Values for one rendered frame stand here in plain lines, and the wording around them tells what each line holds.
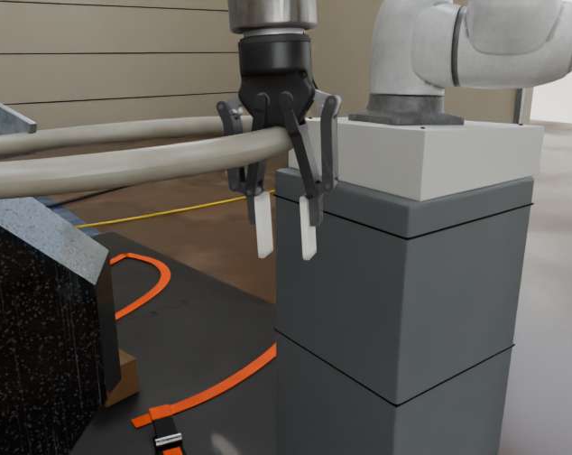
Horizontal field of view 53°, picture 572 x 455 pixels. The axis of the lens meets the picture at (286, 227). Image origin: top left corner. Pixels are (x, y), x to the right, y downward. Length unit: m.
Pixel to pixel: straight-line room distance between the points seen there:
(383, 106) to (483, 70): 0.20
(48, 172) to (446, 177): 0.77
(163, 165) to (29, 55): 6.31
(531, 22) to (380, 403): 0.76
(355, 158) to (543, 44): 0.38
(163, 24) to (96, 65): 0.95
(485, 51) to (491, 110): 4.69
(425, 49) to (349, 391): 0.71
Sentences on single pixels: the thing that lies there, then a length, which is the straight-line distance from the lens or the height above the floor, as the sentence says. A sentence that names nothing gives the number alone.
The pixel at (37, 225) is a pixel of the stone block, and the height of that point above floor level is 0.71.
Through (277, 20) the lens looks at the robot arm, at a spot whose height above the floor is 1.09.
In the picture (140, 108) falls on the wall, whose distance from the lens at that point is 7.19.
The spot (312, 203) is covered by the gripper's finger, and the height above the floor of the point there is 0.90.
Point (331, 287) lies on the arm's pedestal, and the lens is 1.21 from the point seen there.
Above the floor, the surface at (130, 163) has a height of 0.97.
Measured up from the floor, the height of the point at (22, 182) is 0.96.
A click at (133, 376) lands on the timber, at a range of 1.92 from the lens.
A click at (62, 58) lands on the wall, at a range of 6.87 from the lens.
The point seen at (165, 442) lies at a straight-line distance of 1.69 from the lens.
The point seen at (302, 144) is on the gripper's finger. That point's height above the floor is 0.96.
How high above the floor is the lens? 1.06
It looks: 17 degrees down
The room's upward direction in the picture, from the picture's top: straight up
